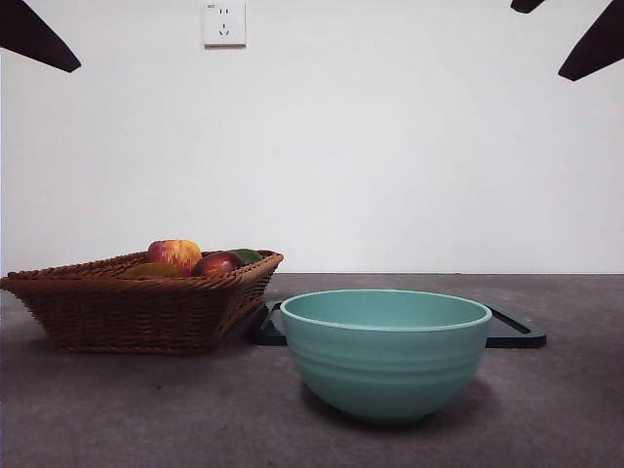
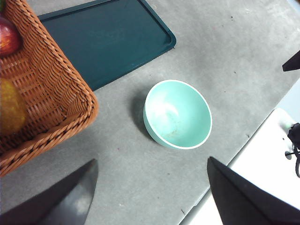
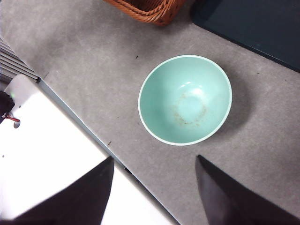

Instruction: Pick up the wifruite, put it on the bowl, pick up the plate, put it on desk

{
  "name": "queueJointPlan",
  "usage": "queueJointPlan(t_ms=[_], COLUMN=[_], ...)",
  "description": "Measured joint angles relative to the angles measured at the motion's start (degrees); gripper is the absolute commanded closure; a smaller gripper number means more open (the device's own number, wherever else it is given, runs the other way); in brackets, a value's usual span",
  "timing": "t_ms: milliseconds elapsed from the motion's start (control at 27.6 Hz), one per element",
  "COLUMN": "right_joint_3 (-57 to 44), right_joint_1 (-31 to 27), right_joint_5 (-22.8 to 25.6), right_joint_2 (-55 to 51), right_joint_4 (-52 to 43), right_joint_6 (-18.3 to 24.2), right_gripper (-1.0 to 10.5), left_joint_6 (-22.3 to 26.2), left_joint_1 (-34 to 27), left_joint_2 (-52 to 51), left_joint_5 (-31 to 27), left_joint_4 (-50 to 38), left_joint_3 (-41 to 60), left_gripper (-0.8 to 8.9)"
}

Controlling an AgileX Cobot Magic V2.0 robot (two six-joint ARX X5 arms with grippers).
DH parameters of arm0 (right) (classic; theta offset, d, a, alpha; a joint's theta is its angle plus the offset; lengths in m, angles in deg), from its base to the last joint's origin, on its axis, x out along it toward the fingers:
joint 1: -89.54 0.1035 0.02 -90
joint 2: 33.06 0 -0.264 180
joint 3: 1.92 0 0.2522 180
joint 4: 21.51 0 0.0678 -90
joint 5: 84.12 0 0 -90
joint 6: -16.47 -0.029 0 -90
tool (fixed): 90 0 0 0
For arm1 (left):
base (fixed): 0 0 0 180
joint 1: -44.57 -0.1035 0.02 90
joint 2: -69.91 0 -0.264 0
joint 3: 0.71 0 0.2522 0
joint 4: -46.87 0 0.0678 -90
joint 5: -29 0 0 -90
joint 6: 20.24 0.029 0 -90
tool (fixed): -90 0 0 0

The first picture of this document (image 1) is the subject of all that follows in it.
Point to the green fruit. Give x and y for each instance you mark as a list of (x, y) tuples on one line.
[(248, 255)]

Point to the dark rectangular tray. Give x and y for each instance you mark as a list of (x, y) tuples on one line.
[(517, 336)]

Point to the red yellow apple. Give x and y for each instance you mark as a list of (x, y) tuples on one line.
[(175, 254)]

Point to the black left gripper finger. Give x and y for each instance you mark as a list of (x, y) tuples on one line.
[(29, 34)]

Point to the dark red apple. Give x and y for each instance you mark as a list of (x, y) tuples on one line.
[(217, 265)]

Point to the teal ribbed bowl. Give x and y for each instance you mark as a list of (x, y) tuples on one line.
[(385, 370)]

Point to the brown wicker basket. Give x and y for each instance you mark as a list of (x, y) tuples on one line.
[(122, 312)]

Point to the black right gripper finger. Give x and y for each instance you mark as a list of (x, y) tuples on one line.
[(597, 49), (527, 5)]

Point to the white wall socket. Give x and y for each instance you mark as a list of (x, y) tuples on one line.
[(224, 24)]

